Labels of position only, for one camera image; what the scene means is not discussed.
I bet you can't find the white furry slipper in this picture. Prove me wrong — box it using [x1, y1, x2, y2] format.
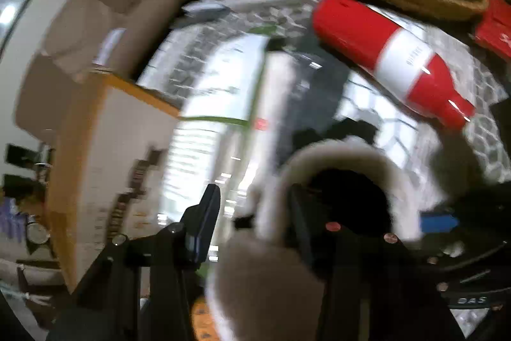
[205, 136, 424, 341]

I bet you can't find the clear green-edged plastic bag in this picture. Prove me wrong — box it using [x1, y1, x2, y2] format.
[162, 33, 281, 252]

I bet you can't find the red white bottle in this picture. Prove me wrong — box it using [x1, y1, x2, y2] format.
[313, 0, 475, 132]

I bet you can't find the brown cardboard box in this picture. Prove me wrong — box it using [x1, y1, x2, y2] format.
[46, 71, 179, 290]

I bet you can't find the grey patterned table mat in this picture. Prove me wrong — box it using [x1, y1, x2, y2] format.
[138, 0, 510, 217]

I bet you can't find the brown fabric sofa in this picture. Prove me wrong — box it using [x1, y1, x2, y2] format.
[8, 0, 186, 144]

